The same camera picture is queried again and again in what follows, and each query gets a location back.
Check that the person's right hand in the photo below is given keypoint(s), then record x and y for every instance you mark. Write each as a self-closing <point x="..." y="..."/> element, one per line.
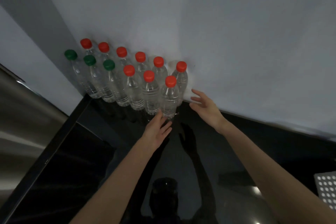
<point x="210" y="112"/>

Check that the group of clear water bottles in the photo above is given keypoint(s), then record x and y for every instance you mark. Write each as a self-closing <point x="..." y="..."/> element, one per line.
<point x="131" y="90"/>

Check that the white perforated plastic basket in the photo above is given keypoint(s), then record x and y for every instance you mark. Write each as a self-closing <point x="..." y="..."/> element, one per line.
<point x="316" y="176"/>

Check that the person's right forearm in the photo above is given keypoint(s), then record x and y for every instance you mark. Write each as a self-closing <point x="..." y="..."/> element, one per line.
<point x="275" y="179"/>

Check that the red cap water bottle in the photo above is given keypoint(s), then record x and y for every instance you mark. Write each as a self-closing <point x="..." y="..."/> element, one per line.
<point x="170" y="100"/>

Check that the black glossy table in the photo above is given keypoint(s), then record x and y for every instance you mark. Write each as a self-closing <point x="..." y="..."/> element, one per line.
<point x="236" y="139"/>

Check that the person's left hand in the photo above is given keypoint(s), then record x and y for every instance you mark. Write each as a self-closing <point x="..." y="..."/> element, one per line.
<point x="156" y="132"/>

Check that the person's left forearm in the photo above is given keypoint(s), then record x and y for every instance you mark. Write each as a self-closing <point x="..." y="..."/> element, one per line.
<point x="115" y="187"/>

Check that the gray curtain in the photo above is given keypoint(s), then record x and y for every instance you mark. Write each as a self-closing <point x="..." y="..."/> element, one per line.
<point x="21" y="116"/>

